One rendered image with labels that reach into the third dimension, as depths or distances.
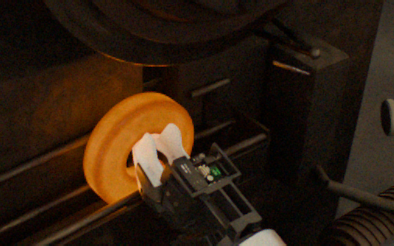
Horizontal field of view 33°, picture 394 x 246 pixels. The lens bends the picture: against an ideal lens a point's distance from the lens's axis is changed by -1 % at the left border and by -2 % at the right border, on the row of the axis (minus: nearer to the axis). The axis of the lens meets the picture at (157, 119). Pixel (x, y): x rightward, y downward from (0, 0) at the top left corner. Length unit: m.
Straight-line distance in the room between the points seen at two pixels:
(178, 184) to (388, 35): 2.22
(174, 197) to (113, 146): 0.10
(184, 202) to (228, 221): 0.05
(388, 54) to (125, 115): 2.03
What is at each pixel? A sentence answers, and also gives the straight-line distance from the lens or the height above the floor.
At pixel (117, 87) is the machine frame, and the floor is 0.81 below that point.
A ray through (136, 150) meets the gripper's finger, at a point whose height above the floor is 0.77.
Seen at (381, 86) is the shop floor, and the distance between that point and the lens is 2.53.
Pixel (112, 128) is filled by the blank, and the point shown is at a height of 0.81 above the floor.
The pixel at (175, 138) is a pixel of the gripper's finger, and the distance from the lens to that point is 0.81.
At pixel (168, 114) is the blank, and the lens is 0.84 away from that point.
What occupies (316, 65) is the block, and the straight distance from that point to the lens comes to 0.97.
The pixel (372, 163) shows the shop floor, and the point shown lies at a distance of 2.14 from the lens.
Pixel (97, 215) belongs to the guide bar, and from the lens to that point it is 0.83.
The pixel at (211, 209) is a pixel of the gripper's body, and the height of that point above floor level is 0.78.
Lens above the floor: 1.28
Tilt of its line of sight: 35 degrees down
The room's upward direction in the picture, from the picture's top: 1 degrees clockwise
